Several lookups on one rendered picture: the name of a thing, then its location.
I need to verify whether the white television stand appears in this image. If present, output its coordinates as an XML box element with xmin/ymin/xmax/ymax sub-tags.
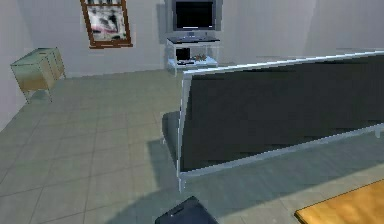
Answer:
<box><xmin>165</xmin><ymin>35</ymin><xmax>222</xmax><ymax>77</ymax></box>

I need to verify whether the small black box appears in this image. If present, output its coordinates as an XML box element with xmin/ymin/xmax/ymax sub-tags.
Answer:
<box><xmin>175</xmin><ymin>47</ymin><xmax>192</xmax><ymax>62</ymax></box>

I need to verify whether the dark grey sofa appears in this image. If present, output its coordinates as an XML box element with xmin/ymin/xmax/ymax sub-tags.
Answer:
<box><xmin>161</xmin><ymin>49</ymin><xmax>384</xmax><ymax>194</ymax></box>

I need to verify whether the grey television set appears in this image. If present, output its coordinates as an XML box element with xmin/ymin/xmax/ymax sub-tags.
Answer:
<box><xmin>171</xmin><ymin>0</ymin><xmax>218</xmax><ymax>33</ymax></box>

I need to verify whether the pale green cabinet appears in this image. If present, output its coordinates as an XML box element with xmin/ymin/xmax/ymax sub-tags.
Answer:
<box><xmin>9</xmin><ymin>47</ymin><xmax>67</xmax><ymax>104</ymax></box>

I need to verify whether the orange wooden table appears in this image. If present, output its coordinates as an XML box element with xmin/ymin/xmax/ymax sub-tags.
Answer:
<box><xmin>294</xmin><ymin>178</ymin><xmax>384</xmax><ymax>224</ymax></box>

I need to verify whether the brown framed wall picture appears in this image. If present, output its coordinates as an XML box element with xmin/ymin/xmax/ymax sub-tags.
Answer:
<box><xmin>79</xmin><ymin>0</ymin><xmax>134</xmax><ymax>50</ymax></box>

